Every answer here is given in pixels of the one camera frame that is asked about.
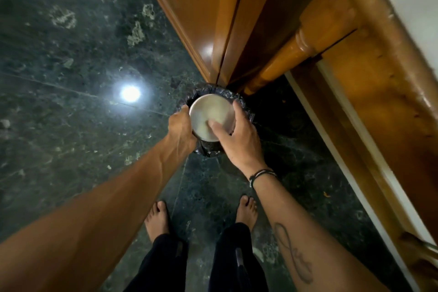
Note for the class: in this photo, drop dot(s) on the person's right hand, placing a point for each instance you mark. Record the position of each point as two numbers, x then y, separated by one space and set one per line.
243 146

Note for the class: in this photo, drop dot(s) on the person's left hand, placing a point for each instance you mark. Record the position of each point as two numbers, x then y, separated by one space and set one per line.
178 134

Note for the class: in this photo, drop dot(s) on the person's right thumb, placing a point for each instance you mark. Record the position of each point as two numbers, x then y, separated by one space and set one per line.
219 130

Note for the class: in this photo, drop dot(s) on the person's left thumb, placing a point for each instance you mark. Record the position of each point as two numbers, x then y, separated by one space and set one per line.
185 112

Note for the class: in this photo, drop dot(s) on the round steel plate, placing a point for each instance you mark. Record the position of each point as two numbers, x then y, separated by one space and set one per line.
210 112

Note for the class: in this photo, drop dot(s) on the person's left forearm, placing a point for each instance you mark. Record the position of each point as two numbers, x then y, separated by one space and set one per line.
102 213

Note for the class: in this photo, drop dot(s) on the person's right forearm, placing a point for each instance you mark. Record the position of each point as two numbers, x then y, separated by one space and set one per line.
301 233

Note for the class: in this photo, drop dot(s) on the bin with black bag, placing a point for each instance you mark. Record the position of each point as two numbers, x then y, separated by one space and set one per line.
209 148

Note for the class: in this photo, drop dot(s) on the person's right foot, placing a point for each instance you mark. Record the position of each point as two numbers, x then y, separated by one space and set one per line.
246 211

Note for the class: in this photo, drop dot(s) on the person's foot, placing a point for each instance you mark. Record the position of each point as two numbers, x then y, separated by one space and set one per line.
246 211
156 221

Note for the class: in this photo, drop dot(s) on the wooden door panel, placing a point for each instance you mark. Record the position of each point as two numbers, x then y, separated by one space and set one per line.
195 4
260 11

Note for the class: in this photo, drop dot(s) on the person's left foot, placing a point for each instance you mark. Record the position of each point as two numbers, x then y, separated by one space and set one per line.
156 221

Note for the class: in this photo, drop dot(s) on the black trousers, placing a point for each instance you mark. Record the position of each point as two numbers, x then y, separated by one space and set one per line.
232 261

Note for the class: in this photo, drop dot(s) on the wooden furniture frame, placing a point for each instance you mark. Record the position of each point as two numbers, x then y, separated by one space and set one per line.
383 96

